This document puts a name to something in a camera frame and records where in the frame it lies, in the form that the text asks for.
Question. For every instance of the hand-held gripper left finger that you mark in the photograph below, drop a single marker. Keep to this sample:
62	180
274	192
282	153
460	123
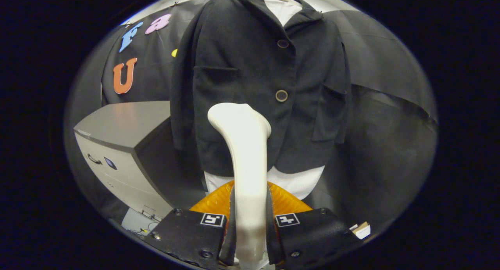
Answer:
183	235

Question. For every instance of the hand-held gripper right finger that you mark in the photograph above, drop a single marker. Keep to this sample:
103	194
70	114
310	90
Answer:
316	235

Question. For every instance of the white garment steamer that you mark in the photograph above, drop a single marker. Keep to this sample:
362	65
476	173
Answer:
250	156

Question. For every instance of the black blazer jacket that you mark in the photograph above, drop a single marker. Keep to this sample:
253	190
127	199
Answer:
242	59

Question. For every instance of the small cardboard white box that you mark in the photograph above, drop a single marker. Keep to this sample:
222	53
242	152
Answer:
361	230

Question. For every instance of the white dress form torso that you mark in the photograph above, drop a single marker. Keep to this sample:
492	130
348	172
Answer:
297	182

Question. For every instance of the black backdrop cloth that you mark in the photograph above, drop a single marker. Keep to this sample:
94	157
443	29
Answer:
383	145

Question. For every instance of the grey cabinet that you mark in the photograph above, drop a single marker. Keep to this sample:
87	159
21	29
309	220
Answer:
117	121

